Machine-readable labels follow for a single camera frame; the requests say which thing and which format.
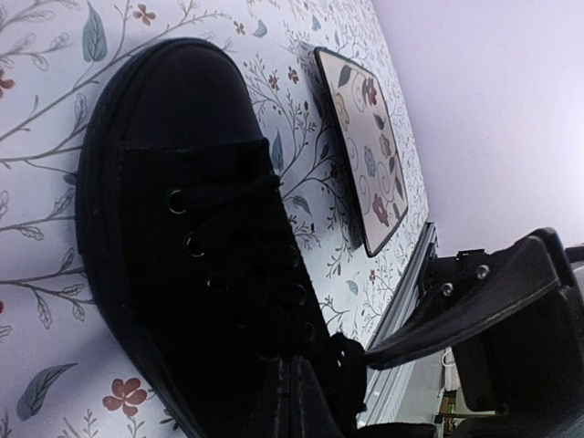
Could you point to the floral patterned table mat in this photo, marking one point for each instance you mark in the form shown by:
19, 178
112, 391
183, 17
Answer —
62, 372

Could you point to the black canvas shoe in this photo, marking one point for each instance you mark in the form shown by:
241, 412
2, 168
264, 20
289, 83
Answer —
177, 113

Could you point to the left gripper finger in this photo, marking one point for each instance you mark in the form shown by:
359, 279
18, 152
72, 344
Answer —
293, 404

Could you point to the floral square plate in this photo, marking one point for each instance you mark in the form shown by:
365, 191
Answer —
363, 126

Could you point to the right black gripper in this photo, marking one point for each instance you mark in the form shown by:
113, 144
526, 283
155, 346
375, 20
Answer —
519, 315

